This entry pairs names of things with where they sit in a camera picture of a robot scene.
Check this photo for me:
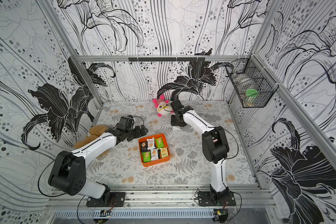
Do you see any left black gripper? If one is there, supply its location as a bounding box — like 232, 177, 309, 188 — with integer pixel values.
125, 125, 149, 141

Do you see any green cookie packet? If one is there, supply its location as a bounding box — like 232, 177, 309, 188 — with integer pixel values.
141, 151, 151, 163
155, 137, 165, 148

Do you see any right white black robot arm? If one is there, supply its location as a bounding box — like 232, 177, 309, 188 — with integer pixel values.
171, 100, 230, 200

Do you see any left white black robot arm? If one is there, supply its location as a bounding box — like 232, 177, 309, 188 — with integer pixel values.
48, 125, 148, 199

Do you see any orange storage box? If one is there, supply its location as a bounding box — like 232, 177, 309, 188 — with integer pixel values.
139, 133, 171, 167

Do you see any white pink owl plush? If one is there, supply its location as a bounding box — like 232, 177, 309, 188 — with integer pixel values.
152, 95, 173, 117

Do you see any dark brown cookie packet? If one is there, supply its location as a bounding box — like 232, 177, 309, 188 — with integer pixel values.
140, 141, 148, 152

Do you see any tan teddy bear plush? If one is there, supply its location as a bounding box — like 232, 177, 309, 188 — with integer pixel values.
73, 125, 109, 153

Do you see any white back cookie packet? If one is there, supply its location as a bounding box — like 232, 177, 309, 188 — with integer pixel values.
147, 138, 156, 150

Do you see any green front cookie packet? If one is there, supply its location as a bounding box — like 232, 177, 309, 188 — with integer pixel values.
141, 151, 151, 163

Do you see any white front cookie packet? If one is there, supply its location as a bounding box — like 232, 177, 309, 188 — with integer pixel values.
150, 148, 159, 161

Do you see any green lidded cup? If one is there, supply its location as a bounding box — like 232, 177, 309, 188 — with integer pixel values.
245, 89, 259, 106

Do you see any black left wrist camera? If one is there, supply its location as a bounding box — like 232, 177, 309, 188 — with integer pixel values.
116, 115, 134, 132

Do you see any horizontal aluminium back rail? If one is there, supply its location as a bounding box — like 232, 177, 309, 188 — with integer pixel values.
76, 55, 249, 62

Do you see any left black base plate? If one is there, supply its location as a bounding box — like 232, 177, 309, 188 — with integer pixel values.
86, 192, 126, 208

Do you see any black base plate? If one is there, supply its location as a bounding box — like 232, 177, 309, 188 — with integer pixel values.
86, 192, 126, 208
195, 190, 237, 207

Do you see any black wire basket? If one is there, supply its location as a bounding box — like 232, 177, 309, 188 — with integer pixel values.
225, 56, 277, 108

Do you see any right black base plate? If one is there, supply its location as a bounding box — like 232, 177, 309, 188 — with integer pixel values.
195, 190, 237, 207

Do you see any aluminium corner frame post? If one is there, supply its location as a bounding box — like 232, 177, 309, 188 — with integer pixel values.
37, 1, 103, 109

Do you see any white slotted cable duct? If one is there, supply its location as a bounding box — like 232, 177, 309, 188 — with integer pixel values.
54, 209, 214, 219

